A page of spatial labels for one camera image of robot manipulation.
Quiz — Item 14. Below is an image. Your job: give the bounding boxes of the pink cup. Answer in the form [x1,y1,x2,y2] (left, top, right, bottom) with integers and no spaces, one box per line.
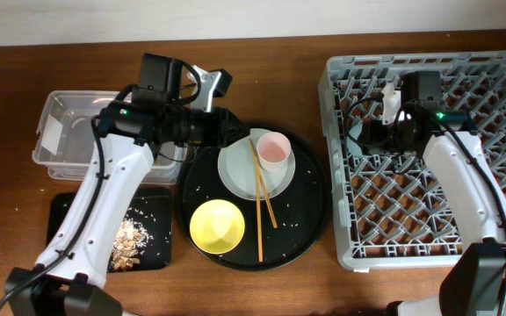
[257,132,292,172]

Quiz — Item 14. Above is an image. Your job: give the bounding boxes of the yellow bowl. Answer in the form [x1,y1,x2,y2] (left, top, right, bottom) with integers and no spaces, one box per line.
[189,199,245,255]

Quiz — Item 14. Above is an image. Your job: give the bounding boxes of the food scraps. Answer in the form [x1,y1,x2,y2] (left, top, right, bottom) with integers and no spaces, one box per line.
[108,207,154,272]

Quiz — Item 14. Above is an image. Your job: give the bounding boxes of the blue cup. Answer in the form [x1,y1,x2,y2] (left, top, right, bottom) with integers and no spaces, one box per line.
[346,123,364,158]

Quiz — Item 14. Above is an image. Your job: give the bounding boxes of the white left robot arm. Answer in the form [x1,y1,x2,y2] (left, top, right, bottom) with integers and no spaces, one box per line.
[0,101,249,315]

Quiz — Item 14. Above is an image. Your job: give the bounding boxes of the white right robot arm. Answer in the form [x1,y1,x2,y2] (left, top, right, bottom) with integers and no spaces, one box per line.
[354,105,506,315]

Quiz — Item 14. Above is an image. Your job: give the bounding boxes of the grey dishwasher rack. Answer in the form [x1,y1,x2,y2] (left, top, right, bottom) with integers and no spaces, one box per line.
[318,51,506,272]

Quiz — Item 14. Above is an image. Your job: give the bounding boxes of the clear plastic waste bin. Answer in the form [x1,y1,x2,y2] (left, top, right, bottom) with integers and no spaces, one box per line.
[32,90,188,185]

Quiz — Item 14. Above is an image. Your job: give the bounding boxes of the left wooden chopstick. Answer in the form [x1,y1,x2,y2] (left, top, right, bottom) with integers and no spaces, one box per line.
[255,169,264,262]

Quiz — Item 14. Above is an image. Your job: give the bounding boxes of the wooden chopstick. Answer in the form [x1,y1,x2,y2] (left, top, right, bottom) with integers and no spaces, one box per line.
[255,169,264,262]
[249,140,278,228]

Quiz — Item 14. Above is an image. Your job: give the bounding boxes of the grey round plate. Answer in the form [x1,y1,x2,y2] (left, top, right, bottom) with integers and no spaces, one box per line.
[217,128,296,201]

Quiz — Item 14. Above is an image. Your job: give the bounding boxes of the right wooden chopstick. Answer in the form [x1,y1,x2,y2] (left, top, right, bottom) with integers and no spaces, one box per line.
[249,140,278,228]

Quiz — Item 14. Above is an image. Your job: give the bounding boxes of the black rectangular tray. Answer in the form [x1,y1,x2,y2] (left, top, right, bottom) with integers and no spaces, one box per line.
[46,187,173,273]

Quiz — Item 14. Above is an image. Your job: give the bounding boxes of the round black serving tray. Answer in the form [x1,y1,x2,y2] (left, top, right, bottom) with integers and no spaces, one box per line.
[176,123,332,271]

